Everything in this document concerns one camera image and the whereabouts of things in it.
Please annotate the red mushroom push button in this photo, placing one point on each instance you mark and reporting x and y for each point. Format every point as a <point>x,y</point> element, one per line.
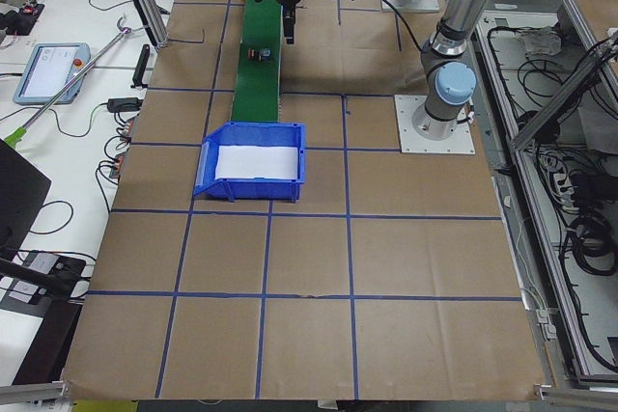
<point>259,54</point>

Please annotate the green conveyor belt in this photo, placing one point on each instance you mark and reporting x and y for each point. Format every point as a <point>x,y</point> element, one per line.
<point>256,97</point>

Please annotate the left blue plastic bin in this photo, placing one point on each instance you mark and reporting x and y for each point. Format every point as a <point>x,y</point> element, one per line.
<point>250,134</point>

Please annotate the white foam pad left bin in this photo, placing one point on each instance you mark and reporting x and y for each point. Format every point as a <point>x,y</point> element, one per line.
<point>253,162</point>

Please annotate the black power adapter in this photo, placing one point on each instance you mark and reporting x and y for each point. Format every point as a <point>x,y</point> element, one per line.
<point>123,104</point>

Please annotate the blue teach pendant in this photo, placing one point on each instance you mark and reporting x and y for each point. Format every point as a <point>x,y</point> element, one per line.
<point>49,68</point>

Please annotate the silver reacher grabber tool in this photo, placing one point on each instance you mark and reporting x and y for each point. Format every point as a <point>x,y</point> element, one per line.
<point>13,139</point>

